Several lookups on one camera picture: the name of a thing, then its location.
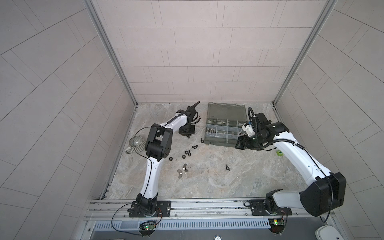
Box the green plastic organizer box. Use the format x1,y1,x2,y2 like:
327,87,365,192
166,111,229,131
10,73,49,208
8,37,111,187
204,102,248,148

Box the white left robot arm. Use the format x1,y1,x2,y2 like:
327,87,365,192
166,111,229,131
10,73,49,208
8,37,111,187
128,102,201,217

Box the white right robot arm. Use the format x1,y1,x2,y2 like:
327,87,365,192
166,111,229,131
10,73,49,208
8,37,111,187
236,108,347,217

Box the silver wing nut pair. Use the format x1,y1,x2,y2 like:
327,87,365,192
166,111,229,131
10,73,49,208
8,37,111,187
177,164,189,179

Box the right circuit board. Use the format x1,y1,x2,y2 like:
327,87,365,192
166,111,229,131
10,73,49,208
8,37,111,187
268,218,286,234

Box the circuit board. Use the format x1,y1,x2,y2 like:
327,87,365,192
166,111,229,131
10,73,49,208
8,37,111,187
268,218,286,234
139,221,157,232

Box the left circuit board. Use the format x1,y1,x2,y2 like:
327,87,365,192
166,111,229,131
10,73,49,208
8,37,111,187
139,221,157,232

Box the white round device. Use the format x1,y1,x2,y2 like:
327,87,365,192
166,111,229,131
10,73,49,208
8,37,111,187
315,225,344,240

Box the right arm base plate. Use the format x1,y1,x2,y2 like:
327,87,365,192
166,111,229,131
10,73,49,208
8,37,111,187
243,199,292,216

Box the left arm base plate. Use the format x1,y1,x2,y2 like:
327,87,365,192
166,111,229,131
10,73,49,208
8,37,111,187
127,200,171,218

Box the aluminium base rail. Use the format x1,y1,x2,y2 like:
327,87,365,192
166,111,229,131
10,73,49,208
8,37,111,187
80,196,335,223

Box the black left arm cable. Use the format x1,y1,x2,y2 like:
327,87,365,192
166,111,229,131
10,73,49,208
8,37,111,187
110,125,157,236

